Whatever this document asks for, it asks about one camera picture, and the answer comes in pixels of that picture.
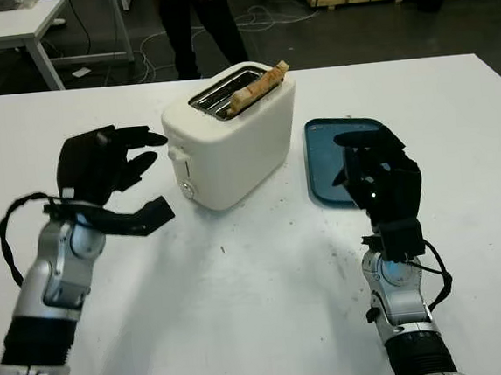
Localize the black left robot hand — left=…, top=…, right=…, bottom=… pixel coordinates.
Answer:
left=52, top=120, right=174, bottom=210

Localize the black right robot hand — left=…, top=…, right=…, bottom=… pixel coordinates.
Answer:
left=327, top=121, right=427, bottom=233

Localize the toasted bread slice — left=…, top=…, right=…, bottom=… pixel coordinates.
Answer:
left=221, top=59, right=294, bottom=117

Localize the blue plastic tray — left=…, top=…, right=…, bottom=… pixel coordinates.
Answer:
left=302, top=112, right=396, bottom=213

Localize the white toaster lever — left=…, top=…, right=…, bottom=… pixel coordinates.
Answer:
left=166, top=143, right=191, bottom=163

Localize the white toaster dial knob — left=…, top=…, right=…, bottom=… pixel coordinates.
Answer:
left=179, top=179, right=199, bottom=201

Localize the white two-slot toaster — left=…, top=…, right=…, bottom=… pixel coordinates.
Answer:
left=155, top=57, right=308, bottom=217

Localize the white desk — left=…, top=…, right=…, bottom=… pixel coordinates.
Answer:
left=0, top=0, right=138, bottom=96

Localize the person in black trousers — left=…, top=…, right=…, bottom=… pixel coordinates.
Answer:
left=157, top=0, right=251, bottom=83

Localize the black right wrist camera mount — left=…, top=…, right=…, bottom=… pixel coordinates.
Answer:
left=359, top=218, right=428, bottom=267

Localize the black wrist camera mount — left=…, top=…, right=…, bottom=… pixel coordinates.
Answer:
left=359, top=218, right=428, bottom=267
left=43, top=192, right=179, bottom=247

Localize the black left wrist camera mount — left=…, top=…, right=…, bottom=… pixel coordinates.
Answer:
left=43, top=192, right=179, bottom=247

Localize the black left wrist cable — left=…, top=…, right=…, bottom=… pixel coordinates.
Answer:
left=0, top=190, right=73, bottom=289

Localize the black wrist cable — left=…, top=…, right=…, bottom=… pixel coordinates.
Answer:
left=407, top=238, right=456, bottom=313
left=0, top=190, right=73, bottom=289

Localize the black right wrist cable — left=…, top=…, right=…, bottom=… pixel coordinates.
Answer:
left=407, top=238, right=456, bottom=313

